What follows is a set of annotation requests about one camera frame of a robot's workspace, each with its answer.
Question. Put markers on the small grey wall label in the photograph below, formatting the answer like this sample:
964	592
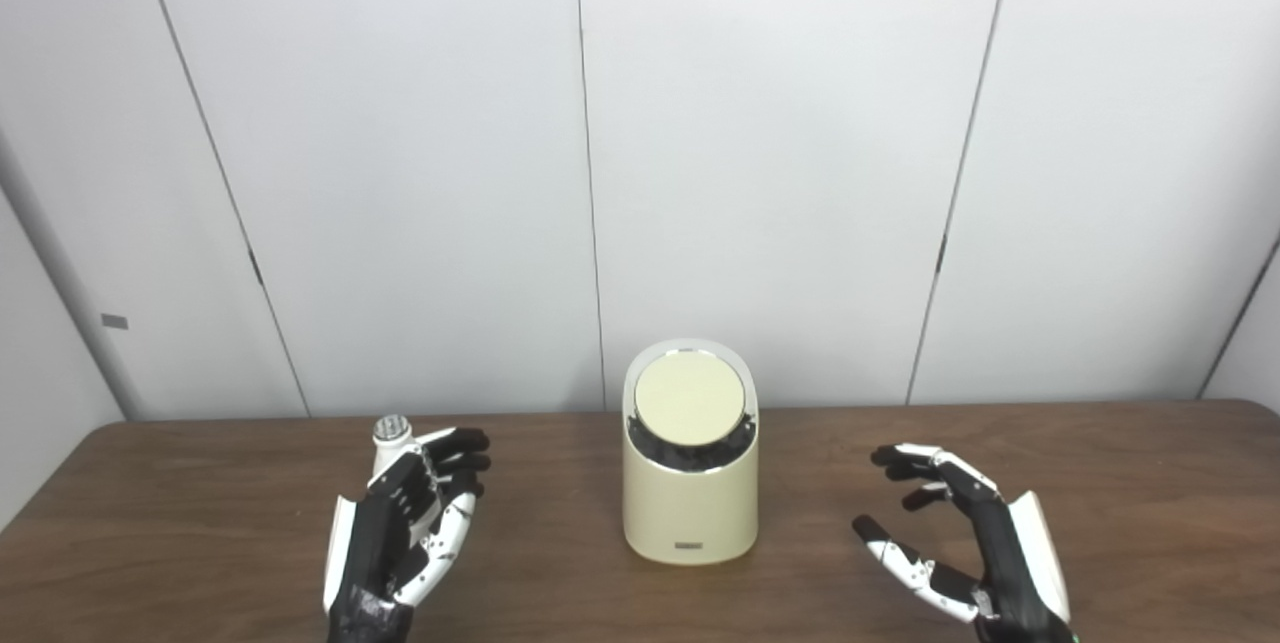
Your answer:
114	321

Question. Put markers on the small white plastic bottle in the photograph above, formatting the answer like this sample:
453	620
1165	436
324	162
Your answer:
392	431

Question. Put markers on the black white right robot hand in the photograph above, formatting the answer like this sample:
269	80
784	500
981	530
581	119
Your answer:
1005	563

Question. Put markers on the cream-colored bin body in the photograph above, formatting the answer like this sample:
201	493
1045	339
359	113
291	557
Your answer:
690	503

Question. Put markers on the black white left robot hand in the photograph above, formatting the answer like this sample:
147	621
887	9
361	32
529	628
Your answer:
375	543

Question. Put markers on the cream round bin lid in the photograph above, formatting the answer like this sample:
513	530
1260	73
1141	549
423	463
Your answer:
690	398

